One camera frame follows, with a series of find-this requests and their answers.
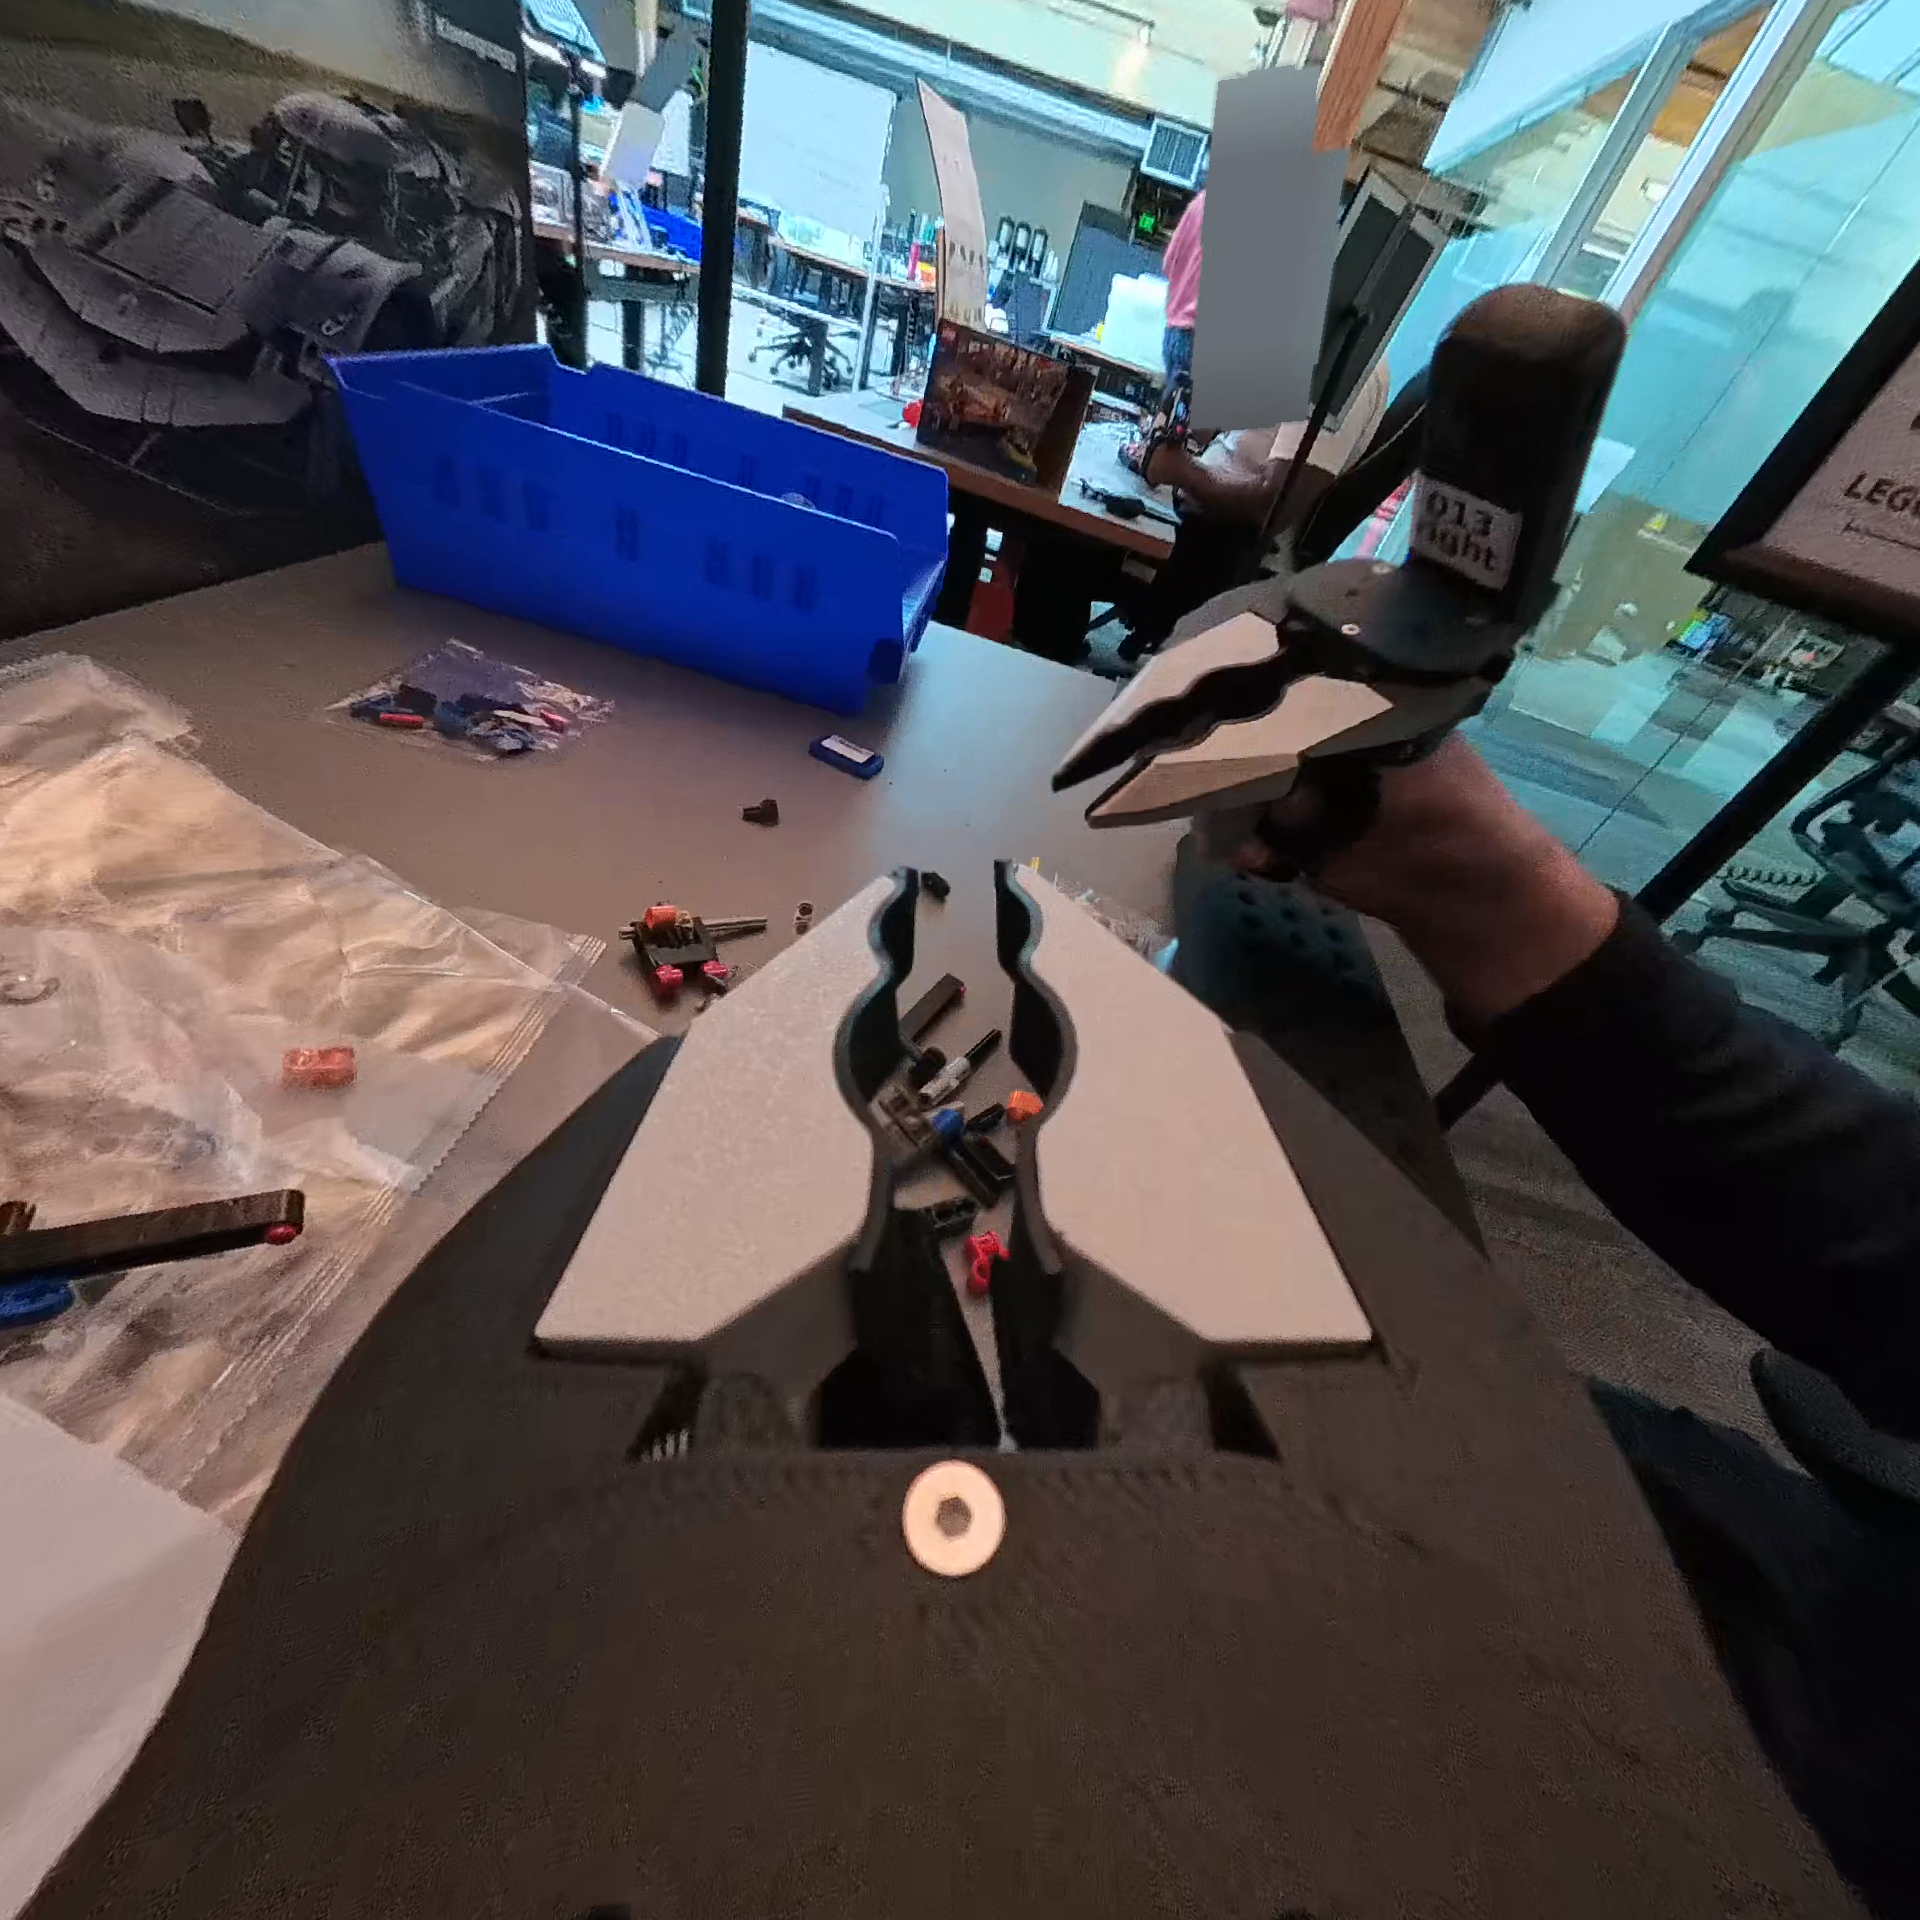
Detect black lego beam red pins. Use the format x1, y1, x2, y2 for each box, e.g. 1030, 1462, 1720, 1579
0, 1191, 305, 1326

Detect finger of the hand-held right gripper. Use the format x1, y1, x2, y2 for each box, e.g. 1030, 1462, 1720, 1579
1046, 607, 1302, 792
1082, 664, 1436, 832

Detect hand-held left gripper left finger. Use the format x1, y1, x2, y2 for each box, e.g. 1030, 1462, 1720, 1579
534, 865, 919, 1441

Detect person's right hand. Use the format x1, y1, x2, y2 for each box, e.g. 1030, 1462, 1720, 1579
1227, 728, 1626, 1043

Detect dark printed lego box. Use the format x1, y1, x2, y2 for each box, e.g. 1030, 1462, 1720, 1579
0, 0, 544, 643

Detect small printed lego box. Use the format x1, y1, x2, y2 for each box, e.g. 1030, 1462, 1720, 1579
912, 323, 1101, 482

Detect person's right forearm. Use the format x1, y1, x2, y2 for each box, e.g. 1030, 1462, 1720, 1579
1445, 890, 1920, 1441

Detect black blue lego frame assembly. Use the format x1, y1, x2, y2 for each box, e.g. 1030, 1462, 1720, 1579
884, 1086, 1020, 1204

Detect black framed sign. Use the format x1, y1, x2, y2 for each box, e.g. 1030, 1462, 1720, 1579
1684, 353, 1920, 643

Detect dark perforated board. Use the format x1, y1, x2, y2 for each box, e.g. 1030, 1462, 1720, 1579
1174, 865, 1487, 1253

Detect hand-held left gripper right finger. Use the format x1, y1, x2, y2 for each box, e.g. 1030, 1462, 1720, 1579
998, 865, 1380, 1448

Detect black office chair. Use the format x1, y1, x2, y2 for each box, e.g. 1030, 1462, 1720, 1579
1091, 510, 1302, 664
1671, 725, 1920, 1058

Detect pile of clear plastic bags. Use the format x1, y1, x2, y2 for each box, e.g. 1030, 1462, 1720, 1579
0, 648, 668, 1525

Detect blue plastic bin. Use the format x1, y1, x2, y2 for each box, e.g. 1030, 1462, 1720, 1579
321, 353, 948, 725

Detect black monitor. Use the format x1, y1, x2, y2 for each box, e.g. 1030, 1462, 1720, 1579
1313, 169, 1454, 443

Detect small bag blue lego pieces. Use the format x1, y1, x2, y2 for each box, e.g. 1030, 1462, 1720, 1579
321, 643, 616, 765

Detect small black red lego assembly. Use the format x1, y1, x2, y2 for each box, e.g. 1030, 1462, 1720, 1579
616, 900, 771, 1006

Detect wooden desk black frame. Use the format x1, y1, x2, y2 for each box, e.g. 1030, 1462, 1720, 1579
785, 391, 1178, 568

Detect black chair armrest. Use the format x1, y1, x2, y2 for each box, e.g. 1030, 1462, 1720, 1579
1753, 1348, 1920, 1510

